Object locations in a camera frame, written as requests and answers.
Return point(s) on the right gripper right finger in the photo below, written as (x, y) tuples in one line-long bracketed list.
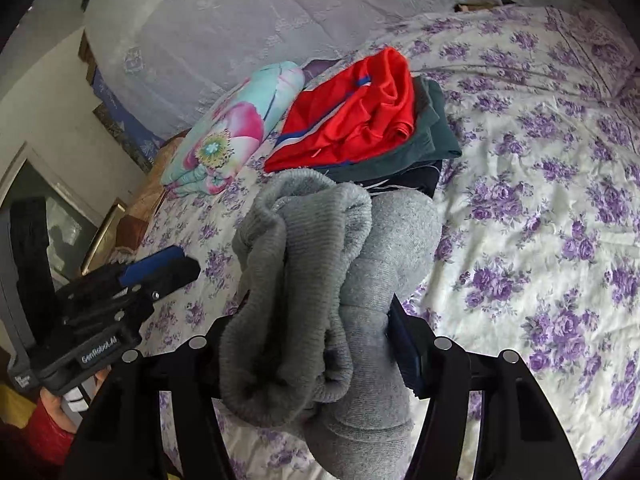
[(520, 435)]

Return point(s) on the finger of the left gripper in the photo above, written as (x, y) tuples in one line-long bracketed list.
[(135, 272), (166, 280)]

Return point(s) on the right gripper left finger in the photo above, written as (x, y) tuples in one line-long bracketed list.
[(120, 436)]

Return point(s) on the grey sweatpants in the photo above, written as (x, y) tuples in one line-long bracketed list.
[(307, 349)]

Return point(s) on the person's left hand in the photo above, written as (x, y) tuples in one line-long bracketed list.
[(54, 404)]

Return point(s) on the gold framed picture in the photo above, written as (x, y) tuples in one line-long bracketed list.
[(103, 241)]

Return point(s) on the brown wooden nightstand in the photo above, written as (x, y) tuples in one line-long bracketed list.
[(132, 226)]

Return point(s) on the floral folded blanket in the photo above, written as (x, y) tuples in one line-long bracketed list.
[(222, 141)]

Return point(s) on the purple floral bedsheet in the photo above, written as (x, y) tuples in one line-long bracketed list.
[(540, 247)]

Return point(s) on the red folded garment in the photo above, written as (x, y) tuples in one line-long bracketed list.
[(366, 110)]

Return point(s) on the navy folded striped pants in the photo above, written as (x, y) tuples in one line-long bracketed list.
[(422, 177)]

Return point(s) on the dark green folded garment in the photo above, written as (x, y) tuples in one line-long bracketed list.
[(432, 140)]

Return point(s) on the blue patterned wall poster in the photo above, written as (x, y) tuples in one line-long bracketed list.
[(140, 144)]

